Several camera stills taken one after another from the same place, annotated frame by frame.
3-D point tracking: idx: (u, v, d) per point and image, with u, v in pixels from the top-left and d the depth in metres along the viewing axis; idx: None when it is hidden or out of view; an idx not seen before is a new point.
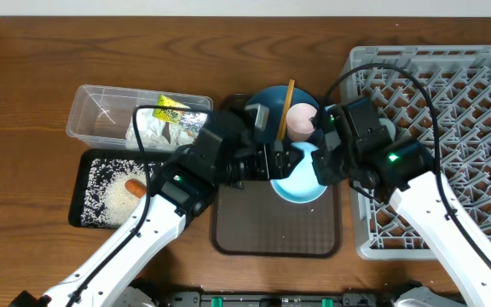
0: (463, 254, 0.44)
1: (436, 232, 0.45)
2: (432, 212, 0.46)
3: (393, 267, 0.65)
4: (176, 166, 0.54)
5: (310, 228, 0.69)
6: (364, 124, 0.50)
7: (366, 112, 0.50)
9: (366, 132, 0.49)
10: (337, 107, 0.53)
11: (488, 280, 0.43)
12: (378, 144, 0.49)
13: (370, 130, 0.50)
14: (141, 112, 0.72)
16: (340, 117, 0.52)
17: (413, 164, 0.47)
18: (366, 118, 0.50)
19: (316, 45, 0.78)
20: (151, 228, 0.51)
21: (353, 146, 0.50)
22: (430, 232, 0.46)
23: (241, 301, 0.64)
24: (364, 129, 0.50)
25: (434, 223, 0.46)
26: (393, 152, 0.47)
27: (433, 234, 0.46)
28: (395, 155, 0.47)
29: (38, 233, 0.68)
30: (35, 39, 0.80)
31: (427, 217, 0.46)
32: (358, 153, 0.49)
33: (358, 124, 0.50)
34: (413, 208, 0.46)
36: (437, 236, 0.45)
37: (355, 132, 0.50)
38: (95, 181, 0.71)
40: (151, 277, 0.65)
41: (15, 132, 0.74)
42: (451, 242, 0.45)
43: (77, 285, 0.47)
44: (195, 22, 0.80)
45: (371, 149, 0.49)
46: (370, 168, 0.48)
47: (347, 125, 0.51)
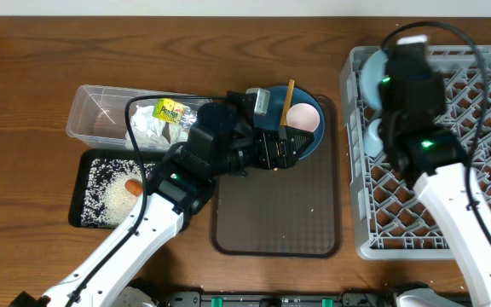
0: (476, 246, 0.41)
1: (453, 220, 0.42)
2: (453, 199, 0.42)
3: (393, 267, 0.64)
4: (172, 165, 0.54)
5: (310, 228, 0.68)
6: (417, 101, 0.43)
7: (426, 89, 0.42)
9: (414, 111, 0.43)
10: (394, 72, 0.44)
11: None
12: (420, 125, 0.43)
13: (419, 110, 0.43)
14: (141, 111, 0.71)
16: (393, 84, 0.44)
17: (448, 153, 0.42)
18: (423, 95, 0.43)
19: (315, 45, 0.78)
20: (149, 227, 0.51)
21: (393, 123, 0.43)
22: (447, 219, 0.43)
23: (241, 301, 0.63)
24: (416, 106, 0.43)
25: (453, 211, 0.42)
26: (430, 137, 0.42)
27: (451, 222, 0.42)
28: (430, 141, 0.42)
29: (38, 232, 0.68)
30: (37, 40, 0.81)
31: (447, 205, 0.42)
32: (395, 130, 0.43)
33: (411, 98, 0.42)
34: (434, 194, 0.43)
36: (455, 224, 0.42)
37: (401, 107, 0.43)
38: (95, 181, 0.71)
40: (151, 277, 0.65)
41: (16, 132, 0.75)
42: (467, 233, 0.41)
43: (76, 284, 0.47)
44: (195, 23, 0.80)
45: (410, 130, 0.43)
46: (402, 150, 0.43)
47: (396, 97, 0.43)
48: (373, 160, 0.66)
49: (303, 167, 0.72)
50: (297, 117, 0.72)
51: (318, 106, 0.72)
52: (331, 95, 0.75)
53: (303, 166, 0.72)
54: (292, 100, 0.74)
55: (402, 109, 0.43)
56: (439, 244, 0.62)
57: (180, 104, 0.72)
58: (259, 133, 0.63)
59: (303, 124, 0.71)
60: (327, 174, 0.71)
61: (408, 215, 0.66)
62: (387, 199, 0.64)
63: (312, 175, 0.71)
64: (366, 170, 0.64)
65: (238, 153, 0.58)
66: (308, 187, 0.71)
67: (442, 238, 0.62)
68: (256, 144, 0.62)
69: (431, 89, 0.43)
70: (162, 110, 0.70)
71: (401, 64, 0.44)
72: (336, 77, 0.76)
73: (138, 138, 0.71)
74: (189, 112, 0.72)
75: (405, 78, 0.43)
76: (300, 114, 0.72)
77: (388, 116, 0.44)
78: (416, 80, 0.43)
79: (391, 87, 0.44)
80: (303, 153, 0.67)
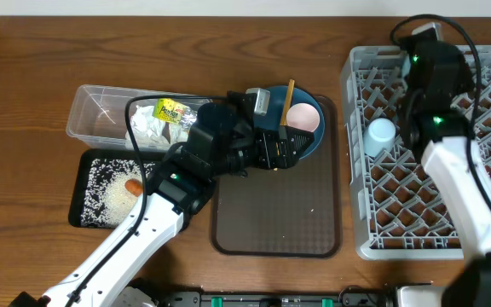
0: (470, 201, 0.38)
1: (453, 181, 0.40)
2: (454, 159, 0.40)
3: (393, 267, 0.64)
4: (172, 165, 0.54)
5: (310, 228, 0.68)
6: (440, 78, 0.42)
7: (450, 67, 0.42)
9: (436, 89, 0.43)
10: (422, 49, 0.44)
11: (489, 227, 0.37)
12: (436, 105, 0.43)
13: (439, 89, 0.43)
14: (141, 111, 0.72)
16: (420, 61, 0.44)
17: (460, 133, 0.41)
18: (446, 74, 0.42)
19: (315, 45, 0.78)
20: (149, 227, 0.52)
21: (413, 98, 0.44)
22: (447, 181, 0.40)
23: (241, 301, 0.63)
24: (438, 84, 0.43)
25: (453, 174, 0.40)
26: (443, 115, 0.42)
27: (451, 182, 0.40)
28: (441, 118, 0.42)
29: (39, 232, 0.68)
30: (37, 40, 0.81)
31: (448, 168, 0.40)
32: (412, 105, 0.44)
33: (436, 75, 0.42)
34: (439, 157, 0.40)
36: (453, 180, 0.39)
37: (423, 84, 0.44)
38: (95, 181, 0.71)
40: (151, 277, 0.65)
41: (16, 132, 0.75)
42: (464, 188, 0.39)
43: (76, 284, 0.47)
44: (195, 23, 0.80)
45: (424, 106, 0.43)
46: (416, 123, 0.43)
47: (422, 73, 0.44)
48: (373, 160, 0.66)
49: (303, 167, 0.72)
50: (297, 117, 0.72)
51: (318, 106, 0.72)
52: (331, 95, 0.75)
53: (303, 166, 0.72)
54: (292, 100, 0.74)
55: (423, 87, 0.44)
56: (440, 245, 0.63)
57: (180, 104, 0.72)
58: (259, 133, 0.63)
59: (303, 124, 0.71)
60: (327, 175, 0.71)
61: (408, 215, 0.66)
62: (387, 199, 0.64)
63: (312, 175, 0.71)
64: (366, 170, 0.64)
65: (238, 153, 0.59)
66: (308, 187, 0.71)
67: (442, 238, 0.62)
68: (256, 144, 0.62)
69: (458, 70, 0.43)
70: (162, 110, 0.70)
71: (434, 43, 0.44)
72: (336, 77, 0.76)
73: (138, 138, 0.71)
74: (189, 112, 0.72)
75: (434, 54, 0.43)
76: (300, 114, 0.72)
77: (409, 92, 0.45)
78: (446, 57, 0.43)
79: (420, 63, 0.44)
80: (304, 151, 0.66)
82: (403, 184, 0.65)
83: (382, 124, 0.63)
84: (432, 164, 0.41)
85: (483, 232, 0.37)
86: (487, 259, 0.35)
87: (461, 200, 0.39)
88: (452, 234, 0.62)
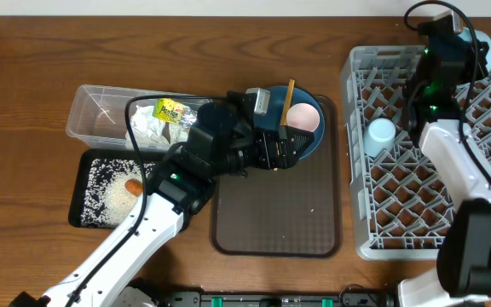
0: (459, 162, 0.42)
1: (444, 148, 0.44)
2: (447, 134, 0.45)
3: (393, 267, 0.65)
4: (172, 165, 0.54)
5: (310, 228, 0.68)
6: (446, 73, 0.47)
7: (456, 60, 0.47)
9: (441, 83, 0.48)
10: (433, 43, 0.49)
11: (477, 179, 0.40)
12: (438, 94, 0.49)
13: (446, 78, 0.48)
14: (141, 112, 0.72)
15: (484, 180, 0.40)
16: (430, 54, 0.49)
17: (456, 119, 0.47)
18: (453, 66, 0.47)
19: (315, 45, 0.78)
20: (149, 227, 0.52)
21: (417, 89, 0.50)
22: (441, 150, 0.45)
23: (241, 301, 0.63)
24: (443, 78, 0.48)
25: (445, 142, 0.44)
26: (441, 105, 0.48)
27: (443, 149, 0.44)
28: (436, 107, 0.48)
29: (39, 232, 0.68)
30: (37, 40, 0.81)
31: (441, 138, 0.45)
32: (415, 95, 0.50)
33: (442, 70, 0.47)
34: (432, 133, 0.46)
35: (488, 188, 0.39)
36: (445, 148, 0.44)
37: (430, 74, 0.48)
38: (95, 181, 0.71)
40: (151, 277, 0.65)
41: (16, 132, 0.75)
42: (455, 152, 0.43)
43: (76, 285, 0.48)
44: (195, 23, 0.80)
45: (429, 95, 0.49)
46: (414, 112, 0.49)
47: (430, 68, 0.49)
48: (373, 160, 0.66)
49: (303, 167, 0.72)
50: (297, 117, 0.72)
51: (318, 106, 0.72)
52: (331, 95, 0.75)
53: (303, 166, 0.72)
54: (292, 100, 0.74)
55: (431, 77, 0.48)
56: (440, 245, 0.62)
57: (180, 104, 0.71)
58: (259, 133, 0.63)
59: (303, 124, 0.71)
60: (327, 175, 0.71)
61: (408, 215, 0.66)
62: (387, 199, 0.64)
63: (313, 175, 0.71)
64: (366, 170, 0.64)
65: (238, 153, 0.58)
66: (308, 187, 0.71)
67: (442, 238, 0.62)
68: (256, 144, 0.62)
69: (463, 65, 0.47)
70: (162, 110, 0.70)
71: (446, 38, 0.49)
72: (336, 77, 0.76)
73: (138, 138, 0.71)
74: (189, 112, 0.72)
75: (443, 49, 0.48)
76: (300, 114, 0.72)
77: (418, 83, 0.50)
78: (454, 55, 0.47)
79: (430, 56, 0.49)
80: (304, 151, 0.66)
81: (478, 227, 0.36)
82: (403, 183, 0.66)
83: (382, 123, 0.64)
84: (429, 141, 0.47)
85: (471, 183, 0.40)
86: (476, 203, 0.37)
87: (452, 161, 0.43)
88: None
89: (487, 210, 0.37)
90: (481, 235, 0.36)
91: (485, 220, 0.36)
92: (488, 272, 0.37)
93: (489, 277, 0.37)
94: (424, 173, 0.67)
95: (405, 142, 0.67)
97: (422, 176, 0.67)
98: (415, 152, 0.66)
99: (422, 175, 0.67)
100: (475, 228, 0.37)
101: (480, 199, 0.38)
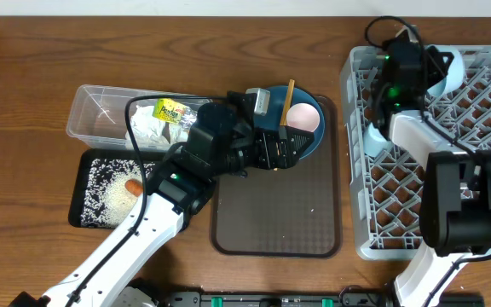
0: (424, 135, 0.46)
1: (411, 128, 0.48)
2: (411, 118, 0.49)
3: (392, 267, 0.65)
4: (171, 165, 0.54)
5: (310, 228, 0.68)
6: (407, 76, 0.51)
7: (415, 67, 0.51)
9: (402, 83, 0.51)
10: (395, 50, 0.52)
11: (440, 143, 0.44)
12: (400, 96, 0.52)
13: (406, 84, 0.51)
14: (141, 112, 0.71)
15: (446, 141, 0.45)
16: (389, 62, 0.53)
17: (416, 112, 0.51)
18: (412, 72, 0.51)
19: (315, 45, 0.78)
20: (149, 227, 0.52)
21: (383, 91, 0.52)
22: (408, 130, 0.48)
23: (241, 301, 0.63)
24: (407, 80, 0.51)
25: (412, 123, 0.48)
26: (404, 104, 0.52)
27: (411, 129, 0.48)
28: (398, 105, 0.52)
29: (38, 233, 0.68)
30: (36, 40, 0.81)
31: (407, 121, 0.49)
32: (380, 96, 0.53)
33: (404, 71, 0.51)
34: (400, 118, 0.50)
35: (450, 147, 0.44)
36: (411, 127, 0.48)
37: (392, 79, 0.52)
38: (95, 181, 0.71)
40: (151, 277, 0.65)
41: (16, 132, 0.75)
42: (416, 127, 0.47)
43: (77, 285, 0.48)
44: (195, 23, 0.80)
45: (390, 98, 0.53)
46: (382, 111, 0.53)
47: (392, 70, 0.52)
48: (373, 160, 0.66)
49: (303, 167, 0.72)
50: (297, 117, 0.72)
51: (318, 106, 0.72)
52: (331, 95, 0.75)
53: (303, 166, 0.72)
54: (292, 100, 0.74)
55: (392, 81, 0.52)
56: None
57: (180, 104, 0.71)
58: (259, 133, 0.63)
59: (303, 124, 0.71)
60: (327, 175, 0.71)
61: (408, 215, 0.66)
62: (386, 199, 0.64)
63: (313, 175, 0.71)
64: (365, 170, 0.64)
65: (238, 153, 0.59)
66: (308, 187, 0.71)
67: None
68: (256, 144, 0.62)
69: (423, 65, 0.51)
70: (162, 110, 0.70)
71: (404, 44, 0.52)
72: (336, 77, 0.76)
73: (138, 138, 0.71)
74: (189, 112, 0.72)
75: (401, 55, 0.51)
76: (300, 114, 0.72)
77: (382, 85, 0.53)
78: (412, 60, 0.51)
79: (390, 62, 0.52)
80: (304, 150, 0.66)
81: (446, 176, 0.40)
82: (403, 184, 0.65)
83: None
84: (395, 129, 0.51)
85: (435, 146, 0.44)
86: (444, 155, 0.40)
87: (415, 136, 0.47)
88: None
89: (453, 160, 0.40)
90: (450, 184, 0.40)
91: (451, 170, 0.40)
92: (464, 219, 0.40)
93: (466, 225, 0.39)
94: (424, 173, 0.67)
95: None
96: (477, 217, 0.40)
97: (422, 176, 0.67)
98: None
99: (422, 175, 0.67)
100: (443, 177, 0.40)
101: (446, 152, 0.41)
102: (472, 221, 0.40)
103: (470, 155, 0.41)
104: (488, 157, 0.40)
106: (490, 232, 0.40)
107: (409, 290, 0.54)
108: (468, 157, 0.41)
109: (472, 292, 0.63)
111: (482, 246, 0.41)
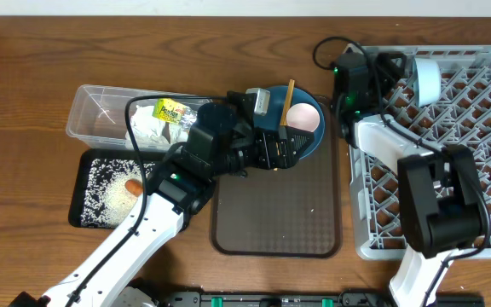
0: (388, 140, 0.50)
1: (377, 135, 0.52)
2: (375, 124, 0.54)
3: (392, 267, 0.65)
4: (171, 165, 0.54)
5: (310, 228, 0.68)
6: (359, 83, 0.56)
7: (363, 77, 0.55)
9: (356, 91, 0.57)
10: (340, 65, 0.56)
11: (403, 145, 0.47)
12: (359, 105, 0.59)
13: (360, 92, 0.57)
14: (141, 111, 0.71)
15: (411, 144, 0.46)
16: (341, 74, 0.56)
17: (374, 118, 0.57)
18: (361, 81, 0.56)
19: (316, 45, 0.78)
20: (149, 227, 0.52)
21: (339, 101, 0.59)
22: (375, 137, 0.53)
23: (241, 301, 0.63)
24: (358, 88, 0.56)
25: (377, 130, 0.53)
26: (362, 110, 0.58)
27: (377, 136, 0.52)
28: (358, 112, 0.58)
29: (38, 232, 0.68)
30: (36, 40, 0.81)
31: (373, 129, 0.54)
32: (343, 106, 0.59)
33: (353, 80, 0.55)
34: (366, 127, 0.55)
35: (413, 147, 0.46)
36: (376, 134, 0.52)
37: (345, 89, 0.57)
38: (95, 181, 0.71)
40: (151, 277, 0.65)
41: (16, 132, 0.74)
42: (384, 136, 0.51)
43: (76, 285, 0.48)
44: (195, 23, 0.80)
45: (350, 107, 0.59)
46: (344, 121, 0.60)
47: (343, 82, 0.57)
48: (373, 160, 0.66)
49: (304, 167, 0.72)
50: (297, 118, 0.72)
51: (318, 106, 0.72)
52: (331, 95, 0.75)
53: (303, 166, 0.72)
54: (292, 100, 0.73)
55: (346, 90, 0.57)
56: None
57: (180, 104, 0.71)
58: (259, 133, 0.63)
59: (303, 124, 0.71)
60: (327, 175, 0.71)
61: None
62: (387, 199, 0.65)
63: (313, 175, 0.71)
64: (365, 170, 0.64)
65: (238, 153, 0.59)
66: (307, 187, 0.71)
67: None
68: (256, 144, 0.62)
69: (371, 73, 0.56)
70: (162, 110, 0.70)
71: (349, 55, 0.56)
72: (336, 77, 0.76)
73: (138, 139, 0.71)
74: (189, 112, 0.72)
75: (348, 65, 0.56)
76: (300, 114, 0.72)
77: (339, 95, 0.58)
78: (358, 68, 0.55)
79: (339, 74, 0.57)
80: (305, 150, 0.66)
81: (418, 181, 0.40)
82: None
83: None
84: (363, 137, 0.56)
85: (402, 149, 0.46)
86: (412, 159, 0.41)
87: (383, 141, 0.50)
88: None
89: (421, 163, 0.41)
90: (424, 188, 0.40)
91: (422, 171, 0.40)
92: (445, 219, 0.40)
93: (447, 223, 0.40)
94: None
95: None
96: (456, 213, 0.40)
97: None
98: None
99: None
100: (417, 182, 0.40)
101: (412, 156, 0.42)
102: (452, 219, 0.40)
103: (436, 153, 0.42)
104: (453, 153, 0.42)
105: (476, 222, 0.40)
106: (470, 225, 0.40)
107: (407, 291, 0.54)
108: (436, 157, 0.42)
109: (472, 292, 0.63)
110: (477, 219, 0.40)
111: (465, 241, 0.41)
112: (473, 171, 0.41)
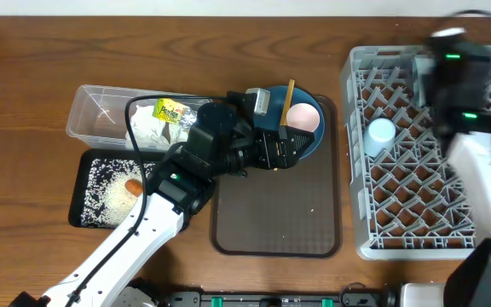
0: None
1: (478, 171, 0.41)
2: (482, 152, 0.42)
3: (392, 267, 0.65)
4: (172, 165, 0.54)
5: (310, 228, 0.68)
6: (477, 76, 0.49)
7: (481, 72, 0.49)
9: (468, 85, 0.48)
10: (459, 51, 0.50)
11: None
12: (471, 105, 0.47)
13: (473, 91, 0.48)
14: (141, 112, 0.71)
15: None
16: (459, 63, 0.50)
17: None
18: (479, 78, 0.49)
19: (316, 45, 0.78)
20: (149, 227, 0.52)
21: (441, 96, 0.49)
22: (473, 170, 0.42)
23: (241, 301, 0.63)
24: (474, 81, 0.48)
25: (481, 165, 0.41)
26: (480, 113, 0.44)
27: (478, 172, 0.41)
28: (474, 115, 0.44)
29: (38, 233, 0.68)
30: (36, 40, 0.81)
31: (477, 159, 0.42)
32: (450, 102, 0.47)
33: (475, 72, 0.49)
34: (470, 149, 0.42)
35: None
36: (478, 170, 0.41)
37: (463, 81, 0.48)
38: (95, 181, 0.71)
40: (151, 277, 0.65)
41: (16, 132, 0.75)
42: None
43: (77, 285, 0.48)
44: (195, 23, 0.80)
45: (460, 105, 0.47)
46: (447, 118, 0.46)
47: (457, 69, 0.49)
48: (373, 160, 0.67)
49: (304, 167, 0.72)
50: (297, 118, 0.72)
51: (318, 107, 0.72)
52: (331, 95, 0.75)
53: (303, 166, 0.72)
54: (292, 100, 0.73)
55: (462, 84, 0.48)
56: (440, 245, 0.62)
57: (180, 104, 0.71)
58: (259, 133, 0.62)
59: (303, 124, 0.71)
60: (327, 175, 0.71)
61: (408, 215, 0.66)
62: (387, 199, 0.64)
63: (313, 175, 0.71)
64: (365, 170, 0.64)
65: (238, 153, 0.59)
66: (308, 186, 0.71)
67: (442, 238, 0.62)
68: (256, 144, 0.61)
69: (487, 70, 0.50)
70: (162, 110, 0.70)
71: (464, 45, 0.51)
72: (336, 77, 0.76)
73: (138, 138, 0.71)
74: (189, 112, 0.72)
75: (473, 52, 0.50)
76: (300, 115, 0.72)
77: (446, 88, 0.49)
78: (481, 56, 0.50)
79: (459, 60, 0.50)
80: (305, 149, 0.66)
81: None
82: (403, 184, 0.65)
83: (382, 123, 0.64)
84: (458, 151, 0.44)
85: None
86: None
87: (481, 188, 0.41)
88: (452, 234, 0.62)
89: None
90: None
91: None
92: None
93: None
94: (424, 173, 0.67)
95: (405, 142, 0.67)
96: None
97: (422, 176, 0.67)
98: (415, 152, 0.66)
99: (423, 174, 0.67)
100: None
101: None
102: None
103: None
104: None
105: None
106: None
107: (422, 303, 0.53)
108: None
109: None
110: None
111: None
112: None
